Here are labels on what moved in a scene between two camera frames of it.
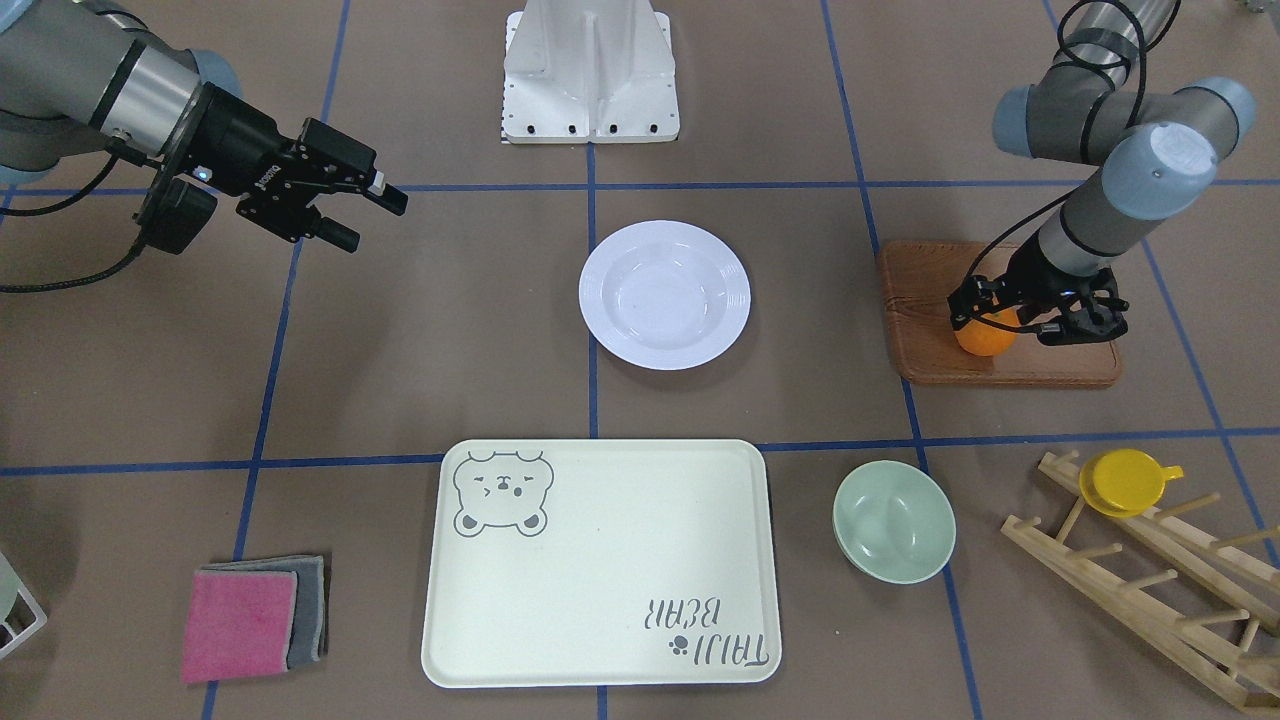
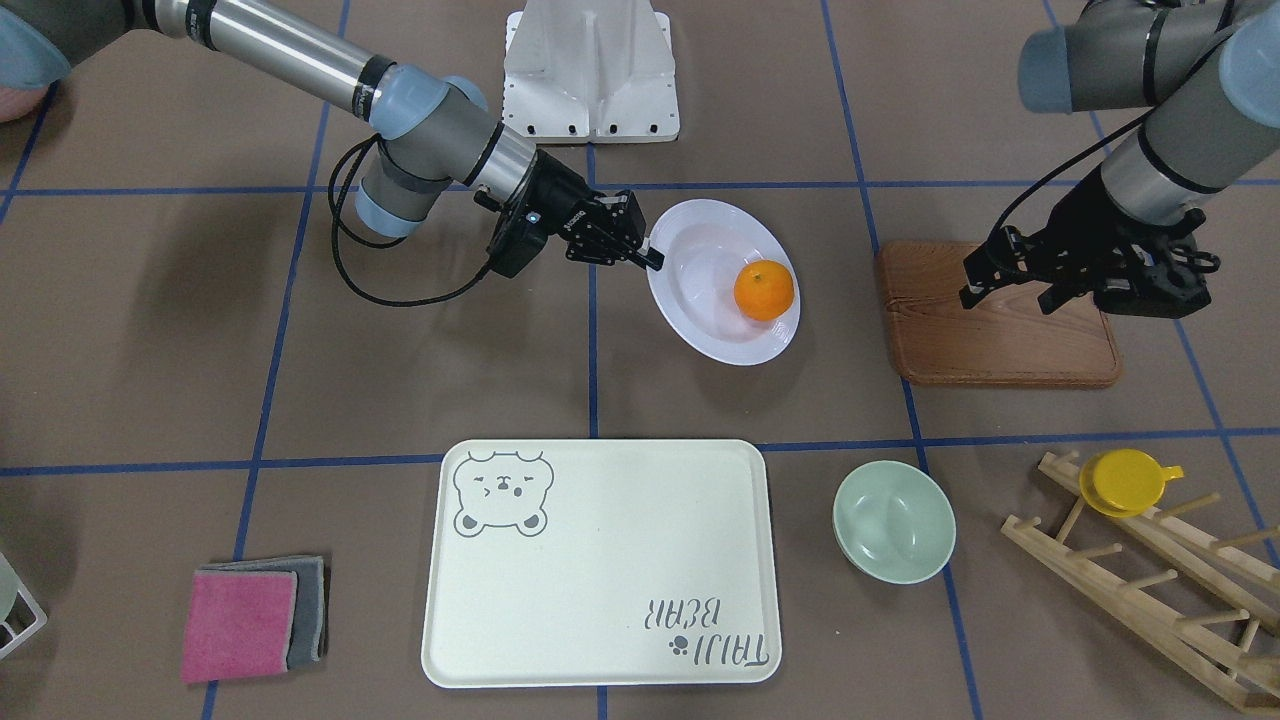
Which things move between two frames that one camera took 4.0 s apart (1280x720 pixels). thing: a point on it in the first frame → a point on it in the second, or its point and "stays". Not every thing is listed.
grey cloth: (310, 627) stays
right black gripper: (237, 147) → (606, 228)
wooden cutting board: (918, 279) stays
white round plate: (664, 295) → (727, 283)
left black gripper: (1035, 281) → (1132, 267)
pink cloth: (238, 624) stays
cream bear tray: (601, 564) stays
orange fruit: (979, 339) → (764, 289)
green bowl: (894, 521) stays
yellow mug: (1122, 483) stays
